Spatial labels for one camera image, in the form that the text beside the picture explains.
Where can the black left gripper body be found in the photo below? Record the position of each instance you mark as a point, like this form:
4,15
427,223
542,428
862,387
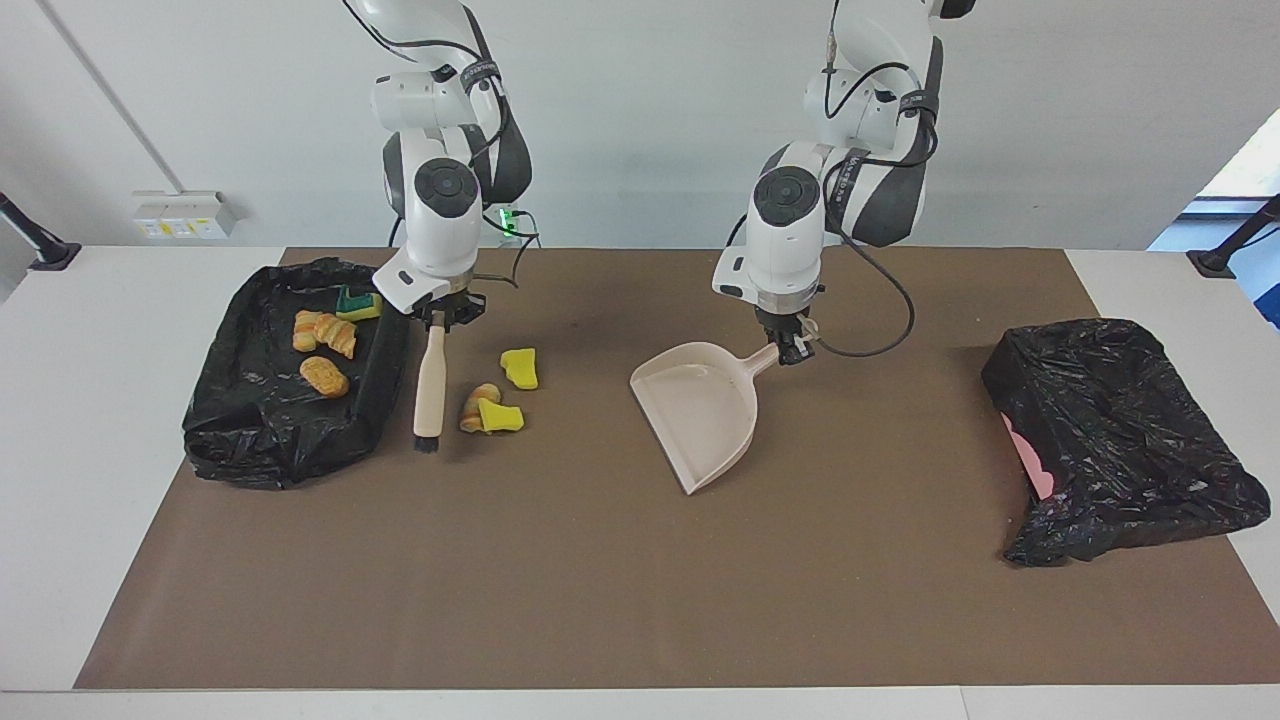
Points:
785,318

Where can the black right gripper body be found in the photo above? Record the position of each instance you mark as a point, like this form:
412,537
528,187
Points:
465,305

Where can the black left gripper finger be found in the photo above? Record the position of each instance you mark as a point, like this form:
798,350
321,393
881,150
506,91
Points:
803,345
786,348

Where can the beige hand brush black bristles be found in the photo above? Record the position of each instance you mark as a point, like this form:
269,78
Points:
431,385

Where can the yellow and green sponge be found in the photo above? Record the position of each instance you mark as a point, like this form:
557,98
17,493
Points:
360,306

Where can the yellow sponge piece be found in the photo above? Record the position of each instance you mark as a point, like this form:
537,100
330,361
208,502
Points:
520,368
500,417

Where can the striped toy croissant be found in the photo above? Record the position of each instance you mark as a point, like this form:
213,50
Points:
305,332
340,338
470,414

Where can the pale pink plastic dustpan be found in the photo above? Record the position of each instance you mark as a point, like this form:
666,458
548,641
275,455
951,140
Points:
700,410

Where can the brown toy bread roll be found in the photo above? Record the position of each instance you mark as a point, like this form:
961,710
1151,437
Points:
324,377

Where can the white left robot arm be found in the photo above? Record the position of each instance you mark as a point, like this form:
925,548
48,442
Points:
790,240

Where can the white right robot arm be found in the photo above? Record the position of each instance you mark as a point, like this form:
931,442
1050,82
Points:
445,230

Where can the bin lined with black bag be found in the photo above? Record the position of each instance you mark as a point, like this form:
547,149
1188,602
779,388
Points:
260,430

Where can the pink plastic bin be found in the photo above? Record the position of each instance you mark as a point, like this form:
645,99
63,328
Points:
1030,460

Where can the crumpled black trash bag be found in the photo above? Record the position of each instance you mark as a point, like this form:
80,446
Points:
1120,430

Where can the brown table mat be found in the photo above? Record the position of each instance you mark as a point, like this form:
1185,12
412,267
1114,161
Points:
400,580

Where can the black clamp stand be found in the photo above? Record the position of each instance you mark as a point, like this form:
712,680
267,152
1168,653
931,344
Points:
1215,262
45,250

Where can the white wall socket box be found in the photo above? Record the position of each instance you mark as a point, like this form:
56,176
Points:
180,215

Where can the white wall conduit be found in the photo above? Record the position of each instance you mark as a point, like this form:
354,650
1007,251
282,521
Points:
109,93

